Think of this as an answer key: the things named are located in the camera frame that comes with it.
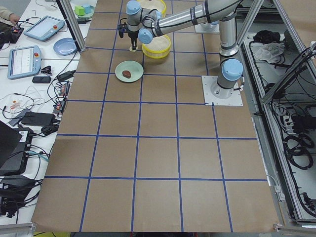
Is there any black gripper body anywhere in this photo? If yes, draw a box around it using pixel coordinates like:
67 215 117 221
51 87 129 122
118 19 138 42

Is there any white steamed bun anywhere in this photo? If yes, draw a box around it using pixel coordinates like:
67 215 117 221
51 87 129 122
129 47 138 52

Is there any yellow steamer layer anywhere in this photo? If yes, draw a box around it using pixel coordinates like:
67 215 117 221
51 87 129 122
137 0 166 17
142 35 171 59

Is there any light green plate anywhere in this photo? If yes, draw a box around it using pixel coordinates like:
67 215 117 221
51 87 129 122
115 61 144 83

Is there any brown steamed bun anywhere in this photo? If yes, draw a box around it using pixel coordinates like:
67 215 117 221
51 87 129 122
122 70 131 79

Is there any blue foam block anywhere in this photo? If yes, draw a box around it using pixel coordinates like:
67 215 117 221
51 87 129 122
82 4 92 14

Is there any green bowl with blocks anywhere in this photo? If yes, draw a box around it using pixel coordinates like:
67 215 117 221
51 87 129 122
74 4 95 19

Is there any green foam block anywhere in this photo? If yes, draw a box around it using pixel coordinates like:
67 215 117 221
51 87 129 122
74 5 85 16

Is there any blue plate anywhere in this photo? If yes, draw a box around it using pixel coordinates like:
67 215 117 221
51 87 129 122
53 38 77 56

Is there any small black power brick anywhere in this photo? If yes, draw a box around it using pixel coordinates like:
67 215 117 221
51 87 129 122
57 70 76 82

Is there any far teach pendant tablet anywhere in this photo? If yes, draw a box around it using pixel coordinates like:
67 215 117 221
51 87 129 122
24 16 65 41

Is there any teach pendant tablet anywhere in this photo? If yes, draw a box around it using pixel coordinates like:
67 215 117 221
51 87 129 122
7 45 41 80
24 16 65 41

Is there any near teach pendant tablet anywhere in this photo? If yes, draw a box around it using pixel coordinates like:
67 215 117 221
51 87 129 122
7 45 41 80

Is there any black power adapter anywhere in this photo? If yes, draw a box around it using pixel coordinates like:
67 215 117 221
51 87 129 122
21 112 55 126

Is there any white crumpled cloth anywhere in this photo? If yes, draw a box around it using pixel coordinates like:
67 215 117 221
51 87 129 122
254 42 285 64

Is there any black laptop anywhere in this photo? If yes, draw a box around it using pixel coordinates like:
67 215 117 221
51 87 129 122
0 122 33 176

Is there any aluminium frame post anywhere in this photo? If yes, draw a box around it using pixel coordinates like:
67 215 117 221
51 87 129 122
56 0 86 53

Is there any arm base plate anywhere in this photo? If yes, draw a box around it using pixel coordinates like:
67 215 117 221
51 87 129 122
201 76 243 106

